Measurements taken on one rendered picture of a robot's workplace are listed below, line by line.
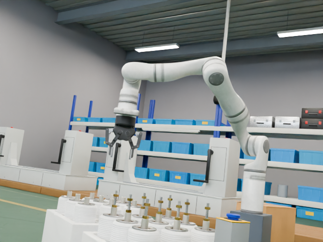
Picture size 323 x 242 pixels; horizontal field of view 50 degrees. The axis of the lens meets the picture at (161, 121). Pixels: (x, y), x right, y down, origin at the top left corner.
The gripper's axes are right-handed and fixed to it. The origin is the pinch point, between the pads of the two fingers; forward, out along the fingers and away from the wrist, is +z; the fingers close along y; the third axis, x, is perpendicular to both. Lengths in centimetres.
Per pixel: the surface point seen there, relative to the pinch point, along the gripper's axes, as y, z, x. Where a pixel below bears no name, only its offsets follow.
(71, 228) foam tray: 15.5, 30.8, -16.9
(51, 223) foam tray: 28, 34, -42
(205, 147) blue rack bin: -144, -48, -472
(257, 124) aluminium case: -214, -91, -418
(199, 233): -28.5, 22.6, 15.2
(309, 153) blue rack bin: -277, -48, -365
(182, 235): -22.0, 22.8, 21.1
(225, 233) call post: -32.0, 19.2, 31.6
